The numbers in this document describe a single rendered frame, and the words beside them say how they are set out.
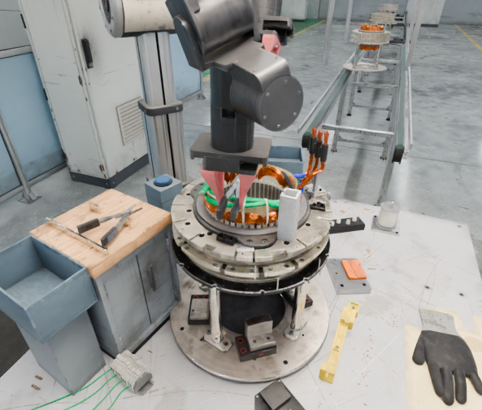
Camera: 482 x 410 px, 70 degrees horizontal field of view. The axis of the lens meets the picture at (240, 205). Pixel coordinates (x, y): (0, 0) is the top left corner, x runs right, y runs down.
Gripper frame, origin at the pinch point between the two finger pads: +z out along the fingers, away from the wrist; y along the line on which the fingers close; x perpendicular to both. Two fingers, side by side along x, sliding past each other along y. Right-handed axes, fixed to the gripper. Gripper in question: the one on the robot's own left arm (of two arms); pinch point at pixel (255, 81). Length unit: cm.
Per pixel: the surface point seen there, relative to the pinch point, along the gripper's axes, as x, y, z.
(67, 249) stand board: -8.0, -29.5, 32.2
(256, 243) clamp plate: -3.9, 4.0, 26.3
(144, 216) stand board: 3.8, -21.0, 27.4
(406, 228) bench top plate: 63, 43, 34
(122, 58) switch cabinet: 196, -149, -37
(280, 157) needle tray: 45.0, 0.4, 14.6
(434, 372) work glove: 12, 41, 52
